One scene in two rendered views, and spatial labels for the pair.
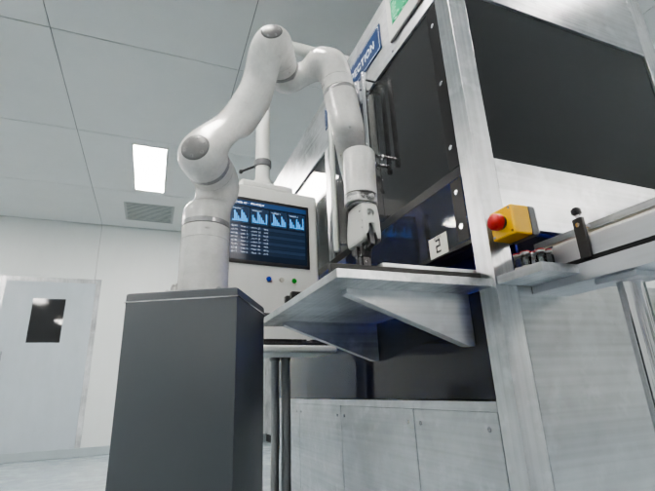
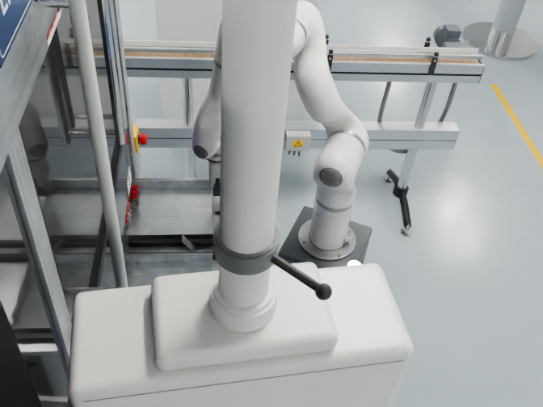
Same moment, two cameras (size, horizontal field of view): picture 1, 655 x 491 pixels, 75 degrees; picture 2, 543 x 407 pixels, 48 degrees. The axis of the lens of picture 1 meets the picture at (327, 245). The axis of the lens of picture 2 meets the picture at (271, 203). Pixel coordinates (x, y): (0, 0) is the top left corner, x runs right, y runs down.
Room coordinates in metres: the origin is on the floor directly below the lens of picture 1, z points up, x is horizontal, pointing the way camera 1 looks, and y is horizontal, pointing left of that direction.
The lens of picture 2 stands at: (2.42, 0.47, 2.30)
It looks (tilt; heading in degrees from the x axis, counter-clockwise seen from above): 43 degrees down; 194
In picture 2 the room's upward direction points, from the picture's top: 5 degrees clockwise
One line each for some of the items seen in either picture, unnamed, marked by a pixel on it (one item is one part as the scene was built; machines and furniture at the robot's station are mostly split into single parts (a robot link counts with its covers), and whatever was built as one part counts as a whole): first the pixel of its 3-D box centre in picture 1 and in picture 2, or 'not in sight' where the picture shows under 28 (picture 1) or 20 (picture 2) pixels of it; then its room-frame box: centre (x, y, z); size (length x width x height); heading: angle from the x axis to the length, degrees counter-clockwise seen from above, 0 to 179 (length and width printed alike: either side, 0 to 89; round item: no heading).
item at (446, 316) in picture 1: (410, 319); not in sight; (1.03, -0.19, 0.80); 0.34 x 0.03 x 0.13; 112
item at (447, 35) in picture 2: not in sight; (451, 44); (-0.44, 0.56, 0.90); 0.28 x 0.12 x 0.14; 22
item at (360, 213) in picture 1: (362, 225); (216, 165); (1.00, -0.09, 1.03); 0.10 x 0.07 x 0.11; 22
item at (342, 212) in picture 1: (354, 177); (73, 177); (1.67, -0.13, 1.51); 0.47 x 0.01 x 0.59; 22
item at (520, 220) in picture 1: (513, 224); (128, 139); (0.95, -0.44, 1.00); 0.08 x 0.07 x 0.07; 112
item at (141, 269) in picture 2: not in sight; (153, 291); (1.45, -0.11, 0.90); 0.34 x 0.26 x 0.04; 112
